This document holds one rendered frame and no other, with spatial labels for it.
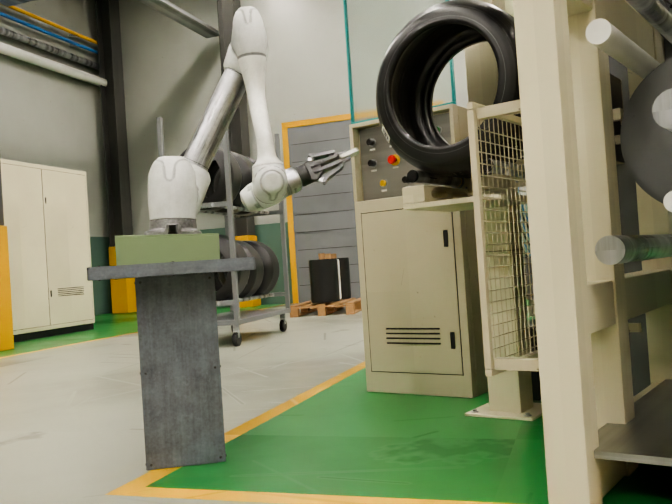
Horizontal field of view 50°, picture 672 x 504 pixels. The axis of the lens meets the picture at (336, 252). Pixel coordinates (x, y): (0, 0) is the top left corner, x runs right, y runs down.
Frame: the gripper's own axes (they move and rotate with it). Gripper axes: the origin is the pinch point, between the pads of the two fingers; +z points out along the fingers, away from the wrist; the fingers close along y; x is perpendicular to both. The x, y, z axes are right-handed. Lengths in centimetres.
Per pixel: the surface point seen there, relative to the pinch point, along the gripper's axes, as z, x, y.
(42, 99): -182, -798, -694
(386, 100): 20.0, 6.9, -9.9
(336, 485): -56, 18, 98
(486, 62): 65, -3, -12
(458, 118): 63, -46, -15
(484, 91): 60, -7, -4
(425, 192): 16.3, 1.5, 25.8
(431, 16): 42, 27, -22
